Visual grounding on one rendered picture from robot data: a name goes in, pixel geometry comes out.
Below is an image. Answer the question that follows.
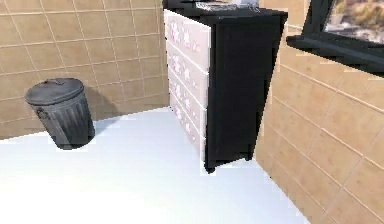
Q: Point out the grey ribbed trash bin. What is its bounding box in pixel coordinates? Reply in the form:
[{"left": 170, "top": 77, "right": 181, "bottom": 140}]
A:
[{"left": 24, "top": 77, "right": 96, "bottom": 151}]

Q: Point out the black chest of drawers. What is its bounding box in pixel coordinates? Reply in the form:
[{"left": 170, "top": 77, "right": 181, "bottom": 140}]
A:
[{"left": 162, "top": 0, "right": 289, "bottom": 175}]

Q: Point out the black framed window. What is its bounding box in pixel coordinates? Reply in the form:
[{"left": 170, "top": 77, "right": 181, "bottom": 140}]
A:
[{"left": 285, "top": 0, "right": 384, "bottom": 75}]

